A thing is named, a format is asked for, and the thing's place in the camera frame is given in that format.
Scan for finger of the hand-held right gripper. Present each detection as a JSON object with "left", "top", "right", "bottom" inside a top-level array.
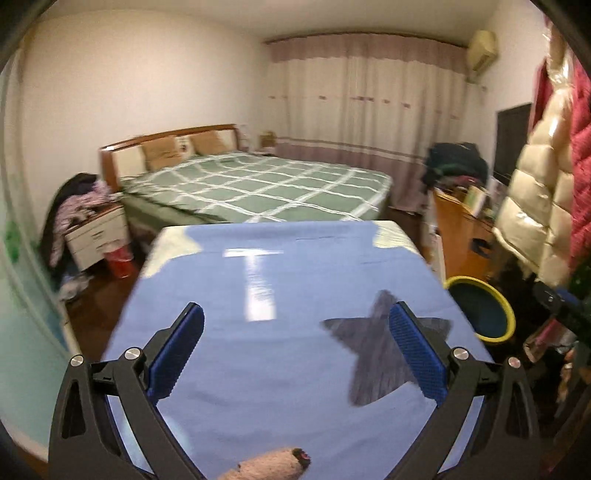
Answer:
[{"left": 531, "top": 281, "right": 591, "bottom": 330}]

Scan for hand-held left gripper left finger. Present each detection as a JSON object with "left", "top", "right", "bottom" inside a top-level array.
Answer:
[{"left": 48, "top": 302, "right": 206, "bottom": 480}]

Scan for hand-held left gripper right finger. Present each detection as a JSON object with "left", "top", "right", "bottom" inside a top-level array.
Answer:
[{"left": 388, "top": 301, "right": 542, "bottom": 480}]

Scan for yellow-rimmed dark bin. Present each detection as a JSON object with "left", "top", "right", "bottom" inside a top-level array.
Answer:
[{"left": 443, "top": 276, "right": 516, "bottom": 344}]

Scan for person's left forearm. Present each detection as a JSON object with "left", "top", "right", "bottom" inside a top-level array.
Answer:
[{"left": 221, "top": 447, "right": 311, "bottom": 480}]

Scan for cream down jacket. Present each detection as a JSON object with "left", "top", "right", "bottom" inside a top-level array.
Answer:
[{"left": 492, "top": 46, "right": 580, "bottom": 289}]

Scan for orange wooden cabinet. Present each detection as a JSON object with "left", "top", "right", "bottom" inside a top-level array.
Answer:
[{"left": 431, "top": 187, "right": 497, "bottom": 282}]

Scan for white nightstand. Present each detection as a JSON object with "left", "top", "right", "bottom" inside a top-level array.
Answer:
[{"left": 64, "top": 204, "right": 131, "bottom": 272}]

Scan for red quilted jacket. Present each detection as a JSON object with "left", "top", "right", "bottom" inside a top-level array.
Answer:
[{"left": 538, "top": 18, "right": 591, "bottom": 273}]

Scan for wardrobe sliding door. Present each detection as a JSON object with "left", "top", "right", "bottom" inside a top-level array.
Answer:
[{"left": 0, "top": 46, "right": 70, "bottom": 462}]

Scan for black television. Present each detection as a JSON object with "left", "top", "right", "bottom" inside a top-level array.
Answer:
[{"left": 493, "top": 102, "right": 534, "bottom": 185}]

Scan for dark clothes pile on cabinet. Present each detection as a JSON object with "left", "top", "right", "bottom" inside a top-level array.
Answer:
[{"left": 422, "top": 142, "right": 489, "bottom": 190}]

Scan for clothes pile on nightstand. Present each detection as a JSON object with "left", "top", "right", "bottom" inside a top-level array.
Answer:
[{"left": 41, "top": 173, "right": 122, "bottom": 287}]

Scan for bed with green checked bedding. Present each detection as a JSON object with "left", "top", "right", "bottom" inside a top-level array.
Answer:
[{"left": 119, "top": 151, "right": 393, "bottom": 227}]

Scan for brown pillow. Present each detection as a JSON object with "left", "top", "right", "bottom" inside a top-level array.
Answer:
[
  {"left": 140, "top": 136, "right": 183, "bottom": 171},
  {"left": 189, "top": 130, "right": 232, "bottom": 155}
]

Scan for wooden headboard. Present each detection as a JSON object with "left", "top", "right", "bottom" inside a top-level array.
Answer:
[{"left": 99, "top": 124, "right": 241, "bottom": 192}]

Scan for pink white curtain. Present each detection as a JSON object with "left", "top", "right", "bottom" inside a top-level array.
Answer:
[{"left": 265, "top": 36, "right": 467, "bottom": 213}]

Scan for wall air conditioner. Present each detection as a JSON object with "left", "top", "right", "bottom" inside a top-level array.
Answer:
[{"left": 465, "top": 30, "right": 499, "bottom": 85}]

